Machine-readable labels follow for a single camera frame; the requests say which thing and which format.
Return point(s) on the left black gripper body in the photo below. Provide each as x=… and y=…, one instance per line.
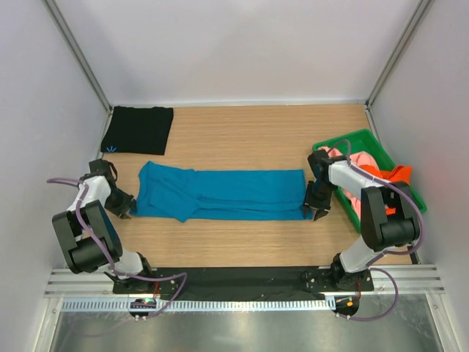
x=119, y=202

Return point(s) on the aluminium frame rail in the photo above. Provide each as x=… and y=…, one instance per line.
x=410, y=279

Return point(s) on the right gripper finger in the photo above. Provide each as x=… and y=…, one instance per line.
x=319, y=213
x=306, y=211

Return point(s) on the orange t shirt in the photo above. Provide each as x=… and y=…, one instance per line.
x=399, y=173

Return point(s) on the folded black t shirt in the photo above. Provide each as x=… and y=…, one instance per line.
x=138, y=130

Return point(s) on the pink t shirt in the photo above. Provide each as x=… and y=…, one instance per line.
x=359, y=161

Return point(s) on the blue t shirt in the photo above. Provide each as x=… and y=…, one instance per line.
x=246, y=195

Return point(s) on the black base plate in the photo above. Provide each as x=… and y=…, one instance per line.
x=288, y=283

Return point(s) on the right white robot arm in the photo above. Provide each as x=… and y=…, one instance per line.
x=389, y=217

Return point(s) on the green plastic bin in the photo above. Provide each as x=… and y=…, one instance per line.
x=362, y=140

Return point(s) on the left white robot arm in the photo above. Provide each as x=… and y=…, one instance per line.
x=88, y=239

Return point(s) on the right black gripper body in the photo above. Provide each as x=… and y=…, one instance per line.
x=319, y=196

